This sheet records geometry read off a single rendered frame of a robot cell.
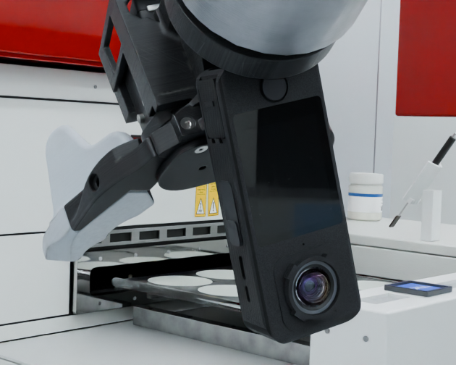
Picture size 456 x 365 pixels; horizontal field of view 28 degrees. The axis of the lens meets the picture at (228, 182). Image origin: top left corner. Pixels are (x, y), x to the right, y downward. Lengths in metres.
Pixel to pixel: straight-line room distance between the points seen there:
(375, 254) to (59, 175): 1.15
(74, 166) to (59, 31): 0.88
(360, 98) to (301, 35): 4.33
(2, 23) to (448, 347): 0.71
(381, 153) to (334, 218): 4.45
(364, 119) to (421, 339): 3.73
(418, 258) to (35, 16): 0.72
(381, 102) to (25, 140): 3.60
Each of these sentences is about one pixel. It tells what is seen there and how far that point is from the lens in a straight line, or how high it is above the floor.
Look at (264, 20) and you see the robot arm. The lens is 0.31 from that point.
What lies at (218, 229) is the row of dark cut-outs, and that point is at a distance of 1.64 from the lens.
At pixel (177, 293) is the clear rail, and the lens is 1.32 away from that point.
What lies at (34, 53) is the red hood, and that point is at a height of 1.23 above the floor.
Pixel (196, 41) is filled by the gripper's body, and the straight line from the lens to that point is 0.33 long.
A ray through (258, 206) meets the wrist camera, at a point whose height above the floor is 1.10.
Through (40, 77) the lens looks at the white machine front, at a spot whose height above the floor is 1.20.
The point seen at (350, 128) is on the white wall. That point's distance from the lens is 4.58.
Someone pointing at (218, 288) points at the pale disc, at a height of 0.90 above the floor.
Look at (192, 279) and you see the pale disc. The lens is 1.44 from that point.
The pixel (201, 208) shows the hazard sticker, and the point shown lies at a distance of 1.60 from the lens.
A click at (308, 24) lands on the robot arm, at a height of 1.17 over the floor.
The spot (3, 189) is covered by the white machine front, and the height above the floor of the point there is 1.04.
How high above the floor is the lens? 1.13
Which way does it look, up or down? 3 degrees down
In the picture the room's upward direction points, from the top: 2 degrees clockwise
